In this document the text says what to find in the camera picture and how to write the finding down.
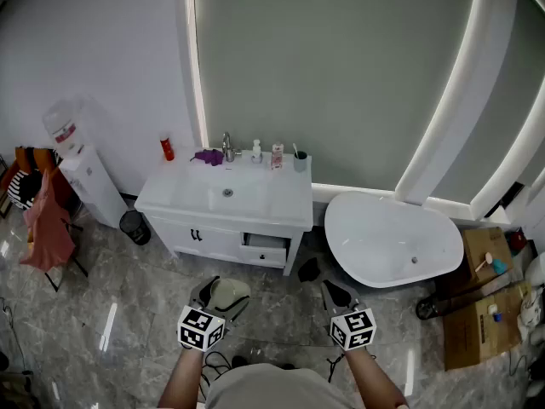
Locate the white crumpled item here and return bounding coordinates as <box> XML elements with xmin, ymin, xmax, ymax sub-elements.
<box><xmin>517</xmin><ymin>253</ymin><xmax>545</xmax><ymax>340</ymax></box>

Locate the person's left forearm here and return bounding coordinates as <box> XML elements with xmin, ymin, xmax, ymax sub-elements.
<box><xmin>158</xmin><ymin>347</ymin><xmax>206</xmax><ymax>409</ymax></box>

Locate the person's right forearm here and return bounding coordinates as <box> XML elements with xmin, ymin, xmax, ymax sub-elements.
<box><xmin>343</xmin><ymin>347</ymin><xmax>410</xmax><ymax>409</ymax></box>

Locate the small cardboard box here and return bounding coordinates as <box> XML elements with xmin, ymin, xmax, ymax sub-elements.
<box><xmin>462</xmin><ymin>227</ymin><xmax>515</xmax><ymax>285</ymax></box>

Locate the person's beige shirt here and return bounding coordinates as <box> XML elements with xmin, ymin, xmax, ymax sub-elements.
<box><xmin>204</xmin><ymin>363</ymin><xmax>359</xmax><ymax>409</ymax></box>

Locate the purple cloth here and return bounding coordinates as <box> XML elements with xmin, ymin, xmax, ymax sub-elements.
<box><xmin>190</xmin><ymin>148</ymin><xmax>225</xmax><ymax>167</ymax></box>

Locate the red bottle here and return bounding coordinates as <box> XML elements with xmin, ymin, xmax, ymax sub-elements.
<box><xmin>159</xmin><ymin>133</ymin><xmax>176</xmax><ymax>162</ymax></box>

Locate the white wall ledge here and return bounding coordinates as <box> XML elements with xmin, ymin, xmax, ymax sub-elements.
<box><xmin>312</xmin><ymin>182</ymin><xmax>512</xmax><ymax>225</ymax></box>

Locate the white water dispenser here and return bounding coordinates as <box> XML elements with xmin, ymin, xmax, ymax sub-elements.
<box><xmin>58</xmin><ymin>144</ymin><xmax>129</xmax><ymax>229</ymax></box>

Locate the chrome faucet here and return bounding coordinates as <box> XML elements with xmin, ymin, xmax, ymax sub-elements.
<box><xmin>221</xmin><ymin>131</ymin><xmax>243</xmax><ymax>164</ymax></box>

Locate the white lit wall frame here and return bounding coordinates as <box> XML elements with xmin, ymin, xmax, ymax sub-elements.
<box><xmin>394</xmin><ymin>0</ymin><xmax>545</xmax><ymax>206</ymax></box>
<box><xmin>176</xmin><ymin>0</ymin><xmax>209</xmax><ymax>148</ymax></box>

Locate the white sink vanity cabinet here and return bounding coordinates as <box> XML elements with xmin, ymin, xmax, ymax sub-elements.
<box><xmin>134</xmin><ymin>145</ymin><xmax>315</xmax><ymax>277</ymax></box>

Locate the black folding rack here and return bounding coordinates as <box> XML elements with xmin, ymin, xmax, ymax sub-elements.
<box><xmin>44</xmin><ymin>217</ymin><xmax>89</xmax><ymax>293</ymax></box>

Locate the black mesh wastebasket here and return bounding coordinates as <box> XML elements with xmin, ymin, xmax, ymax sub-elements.
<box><xmin>118</xmin><ymin>210</ymin><xmax>152</xmax><ymax>246</ymax></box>

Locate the black gripper cord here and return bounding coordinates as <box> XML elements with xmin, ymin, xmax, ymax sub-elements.
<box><xmin>326</xmin><ymin>354</ymin><xmax>347</xmax><ymax>383</ymax></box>

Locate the large cardboard box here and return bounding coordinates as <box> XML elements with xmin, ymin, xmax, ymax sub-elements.
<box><xmin>442</xmin><ymin>281</ymin><xmax>533</xmax><ymax>372</ymax></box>

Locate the clear water jug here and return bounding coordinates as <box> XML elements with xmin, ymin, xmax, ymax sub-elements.
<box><xmin>41</xmin><ymin>95</ymin><xmax>101</xmax><ymax>158</ymax></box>

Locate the black white striped bag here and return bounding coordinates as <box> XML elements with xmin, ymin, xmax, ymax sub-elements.
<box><xmin>6</xmin><ymin>169</ymin><xmax>43</xmax><ymax>210</ymax></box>

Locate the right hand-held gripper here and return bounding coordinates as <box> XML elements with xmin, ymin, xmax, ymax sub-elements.
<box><xmin>321</xmin><ymin>279</ymin><xmax>378</xmax><ymax>352</ymax></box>

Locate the white bathtub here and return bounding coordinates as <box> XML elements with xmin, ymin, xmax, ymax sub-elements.
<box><xmin>324</xmin><ymin>190</ymin><xmax>464</xmax><ymax>289</ymax></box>

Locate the black floor cable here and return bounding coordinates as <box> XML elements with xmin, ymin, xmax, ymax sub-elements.
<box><xmin>0</xmin><ymin>296</ymin><xmax>27</xmax><ymax>372</ymax></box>

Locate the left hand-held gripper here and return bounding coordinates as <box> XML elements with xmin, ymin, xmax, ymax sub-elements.
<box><xmin>177</xmin><ymin>275</ymin><xmax>250</xmax><ymax>353</ymax></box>

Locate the orange brown bag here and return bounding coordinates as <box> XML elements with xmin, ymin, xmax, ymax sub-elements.
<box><xmin>0</xmin><ymin>146</ymin><xmax>59</xmax><ymax>191</ymax></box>

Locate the pink hanging cloth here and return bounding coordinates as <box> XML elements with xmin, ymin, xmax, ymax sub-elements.
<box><xmin>19</xmin><ymin>169</ymin><xmax>77</xmax><ymax>272</ymax></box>

